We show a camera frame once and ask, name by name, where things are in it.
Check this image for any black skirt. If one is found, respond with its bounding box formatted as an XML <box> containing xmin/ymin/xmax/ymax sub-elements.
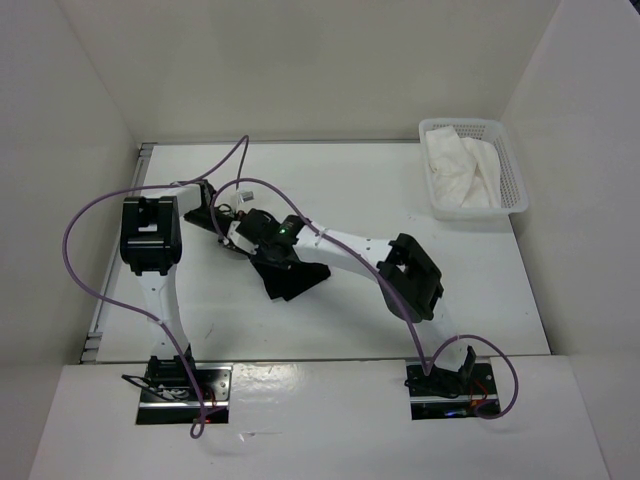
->
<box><xmin>250</xmin><ymin>259</ymin><xmax>331</xmax><ymax>301</ymax></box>

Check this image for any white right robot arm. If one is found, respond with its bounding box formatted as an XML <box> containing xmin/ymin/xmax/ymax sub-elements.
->
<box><xmin>227</xmin><ymin>209</ymin><xmax>476</xmax><ymax>398</ymax></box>

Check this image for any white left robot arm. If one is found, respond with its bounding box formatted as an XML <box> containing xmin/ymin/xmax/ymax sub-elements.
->
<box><xmin>119</xmin><ymin>180</ymin><xmax>216</xmax><ymax>400</ymax></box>

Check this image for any white skirt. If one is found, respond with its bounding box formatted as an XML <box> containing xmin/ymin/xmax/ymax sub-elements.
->
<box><xmin>425</xmin><ymin>126</ymin><xmax>501</xmax><ymax>209</ymax></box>

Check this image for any white perforated plastic basket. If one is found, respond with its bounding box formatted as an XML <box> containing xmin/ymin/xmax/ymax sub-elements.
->
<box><xmin>418</xmin><ymin>118</ymin><xmax>529</xmax><ymax>220</ymax></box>

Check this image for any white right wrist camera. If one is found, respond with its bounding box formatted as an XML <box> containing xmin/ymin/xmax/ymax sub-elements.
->
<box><xmin>223</xmin><ymin>220</ymin><xmax>257</xmax><ymax>256</ymax></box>

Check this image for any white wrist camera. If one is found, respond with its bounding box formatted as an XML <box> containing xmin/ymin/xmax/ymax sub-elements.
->
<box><xmin>234</xmin><ymin>190</ymin><xmax>255</xmax><ymax>205</ymax></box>
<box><xmin>223</xmin><ymin>220</ymin><xmax>257</xmax><ymax>256</ymax></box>

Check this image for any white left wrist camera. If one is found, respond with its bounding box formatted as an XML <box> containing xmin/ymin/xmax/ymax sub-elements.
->
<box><xmin>234</xmin><ymin>190</ymin><xmax>255</xmax><ymax>205</ymax></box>

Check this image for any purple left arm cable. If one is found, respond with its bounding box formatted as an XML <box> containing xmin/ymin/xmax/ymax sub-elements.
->
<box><xmin>62</xmin><ymin>133</ymin><xmax>251</xmax><ymax>439</ymax></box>

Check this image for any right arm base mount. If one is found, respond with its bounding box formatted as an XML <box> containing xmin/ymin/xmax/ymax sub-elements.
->
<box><xmin>404</xmin><ymin>360</ymin><xmax>502</xmax><ymax>421</ymax></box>

